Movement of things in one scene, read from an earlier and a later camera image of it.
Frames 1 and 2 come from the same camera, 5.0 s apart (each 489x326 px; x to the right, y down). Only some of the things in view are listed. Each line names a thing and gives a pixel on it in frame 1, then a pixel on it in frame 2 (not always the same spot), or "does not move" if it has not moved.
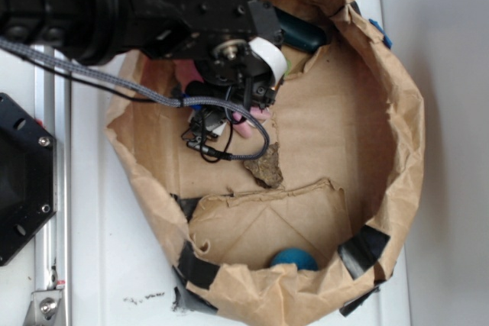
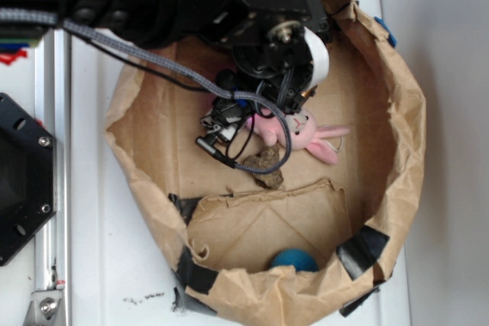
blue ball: x=302 y=260 does not move
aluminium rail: x=53 y=243 does not move
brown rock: x=266 y=169 does not move
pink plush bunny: x=188 y=73 to x=305 y=133
